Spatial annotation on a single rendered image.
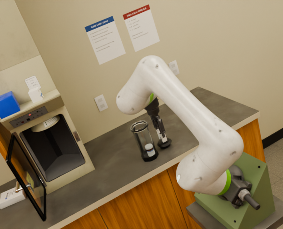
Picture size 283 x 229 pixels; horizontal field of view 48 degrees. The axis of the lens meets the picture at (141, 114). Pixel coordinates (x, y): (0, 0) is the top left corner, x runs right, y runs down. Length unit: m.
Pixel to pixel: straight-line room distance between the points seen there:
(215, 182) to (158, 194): 0.77
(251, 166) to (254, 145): 0.90
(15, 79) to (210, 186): 1.12
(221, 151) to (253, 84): 1.95
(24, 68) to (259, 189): 1.25
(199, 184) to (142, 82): 0.44
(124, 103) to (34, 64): 0.64
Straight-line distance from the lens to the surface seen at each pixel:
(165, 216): 2.06
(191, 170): 1.17
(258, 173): 1.29
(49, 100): 1.70
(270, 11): 3.01
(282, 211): 1.44
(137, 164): 1.90
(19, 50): 1.75
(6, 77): 1.77
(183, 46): 2.52
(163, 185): 1.93
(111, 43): 2.28
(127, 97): 1.29
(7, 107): 1.70
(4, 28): 1.74
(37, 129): 1.90
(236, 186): 1.27
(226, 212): 1.37
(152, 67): 1.22
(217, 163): 1.13
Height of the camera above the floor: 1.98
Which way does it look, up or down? 25 degrees down
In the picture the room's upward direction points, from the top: 20 degrees counter-clockwise
